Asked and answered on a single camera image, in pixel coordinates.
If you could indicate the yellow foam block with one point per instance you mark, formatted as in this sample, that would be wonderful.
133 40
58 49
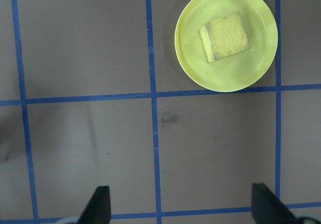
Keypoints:
225 38

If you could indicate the yellow plate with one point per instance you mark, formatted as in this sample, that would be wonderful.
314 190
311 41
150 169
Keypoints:
195 65

